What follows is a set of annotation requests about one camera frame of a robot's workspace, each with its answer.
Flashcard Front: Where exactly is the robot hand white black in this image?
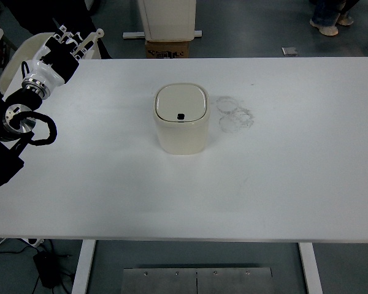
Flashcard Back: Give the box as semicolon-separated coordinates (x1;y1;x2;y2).
26;18;92;88

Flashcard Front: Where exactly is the cream plastic trash bin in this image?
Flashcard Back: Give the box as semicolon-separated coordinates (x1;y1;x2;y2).
152;82;210;155

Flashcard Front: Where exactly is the cream plastic chair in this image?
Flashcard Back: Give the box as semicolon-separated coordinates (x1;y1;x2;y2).
0;28;105;94

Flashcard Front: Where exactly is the grey metal base bar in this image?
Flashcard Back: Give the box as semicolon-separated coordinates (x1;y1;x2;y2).
123;29;203;40

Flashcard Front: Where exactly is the brown cardboard box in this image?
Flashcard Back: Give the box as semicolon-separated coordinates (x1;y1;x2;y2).
145;39;191;59

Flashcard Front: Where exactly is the black power adapter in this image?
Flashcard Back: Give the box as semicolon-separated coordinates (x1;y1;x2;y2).
33;251;59;288

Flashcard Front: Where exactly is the white table leg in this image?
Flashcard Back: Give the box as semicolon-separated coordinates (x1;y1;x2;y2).
299;243;323;294
71;240;96;294

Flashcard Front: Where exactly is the person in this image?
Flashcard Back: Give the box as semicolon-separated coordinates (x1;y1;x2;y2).
309;0;361;37

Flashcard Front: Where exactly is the black floor cable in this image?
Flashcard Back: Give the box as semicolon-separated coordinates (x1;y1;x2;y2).
0;239;76;290

